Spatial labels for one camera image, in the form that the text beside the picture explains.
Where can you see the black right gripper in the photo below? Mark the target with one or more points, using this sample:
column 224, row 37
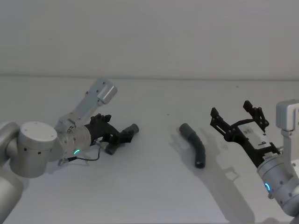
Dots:
column 252, row 137

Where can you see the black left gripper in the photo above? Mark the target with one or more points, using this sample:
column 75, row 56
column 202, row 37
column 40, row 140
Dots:
column 100, row 130

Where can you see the short dark grey tube piece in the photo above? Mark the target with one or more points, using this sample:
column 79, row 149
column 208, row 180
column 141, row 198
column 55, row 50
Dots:
column 134, row 128

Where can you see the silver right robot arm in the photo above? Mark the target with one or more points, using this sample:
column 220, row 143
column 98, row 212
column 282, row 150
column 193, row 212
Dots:
column 278, row 177

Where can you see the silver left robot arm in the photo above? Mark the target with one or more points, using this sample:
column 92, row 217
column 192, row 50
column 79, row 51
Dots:
column 37, row 147

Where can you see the curved black ribbed tube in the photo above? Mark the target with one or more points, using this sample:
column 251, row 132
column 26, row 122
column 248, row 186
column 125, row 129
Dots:
column 198, row 147

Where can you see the white table cloth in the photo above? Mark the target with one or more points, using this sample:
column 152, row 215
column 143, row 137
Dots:
column 149, row 186

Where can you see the white backdrop curtain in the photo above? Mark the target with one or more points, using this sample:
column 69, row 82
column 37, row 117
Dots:
column 149, row 35

